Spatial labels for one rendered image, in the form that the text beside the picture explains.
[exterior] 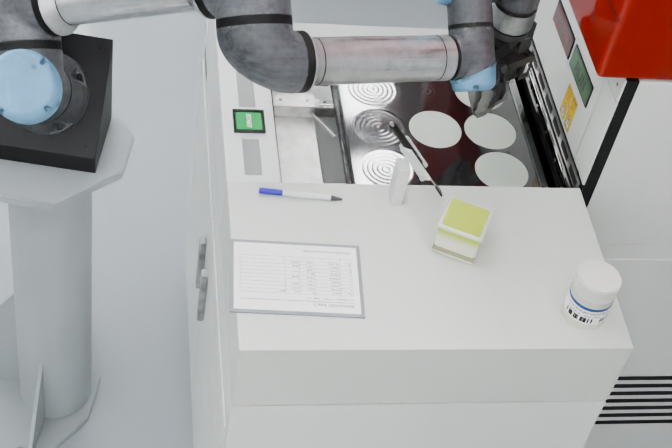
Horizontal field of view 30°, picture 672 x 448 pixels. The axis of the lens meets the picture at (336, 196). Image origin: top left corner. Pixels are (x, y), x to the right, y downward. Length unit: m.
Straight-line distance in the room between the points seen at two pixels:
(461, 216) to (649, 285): 0.59
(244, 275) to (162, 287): 1.24
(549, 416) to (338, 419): 0.36
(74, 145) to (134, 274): 0.98
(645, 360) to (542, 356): 0.74
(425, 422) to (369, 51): 0.62
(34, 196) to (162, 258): 1.03
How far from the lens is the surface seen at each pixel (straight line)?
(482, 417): 2.12
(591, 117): 2.22
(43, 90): 2.07
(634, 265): 2.45
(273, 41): 1.87
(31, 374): 2.84
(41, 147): 2.30
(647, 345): 2.68
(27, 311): 2.66
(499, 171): 2.33
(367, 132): 2.34
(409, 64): 2.00
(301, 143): 2.32
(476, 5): 2.08
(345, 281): 1.99
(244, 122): 2.22
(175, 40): 3.88
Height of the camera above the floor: 2.48
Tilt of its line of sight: 46 degrees down
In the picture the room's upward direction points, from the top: 12 degrees clockwise
